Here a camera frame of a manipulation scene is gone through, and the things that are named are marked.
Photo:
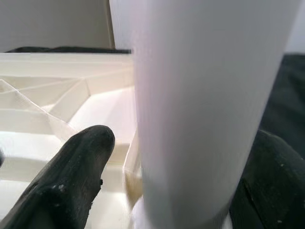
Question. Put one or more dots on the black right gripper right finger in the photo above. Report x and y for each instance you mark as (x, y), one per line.
(274, 181)

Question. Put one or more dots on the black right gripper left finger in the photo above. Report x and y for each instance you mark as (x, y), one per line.
(62, 186)

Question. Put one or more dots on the white plastic table top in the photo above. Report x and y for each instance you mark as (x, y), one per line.
(47, 148)

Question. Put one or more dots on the white plastic table leg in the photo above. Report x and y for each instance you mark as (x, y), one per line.
(202, 107)

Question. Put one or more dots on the black cloth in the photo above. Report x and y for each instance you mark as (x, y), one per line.
(290, 95)

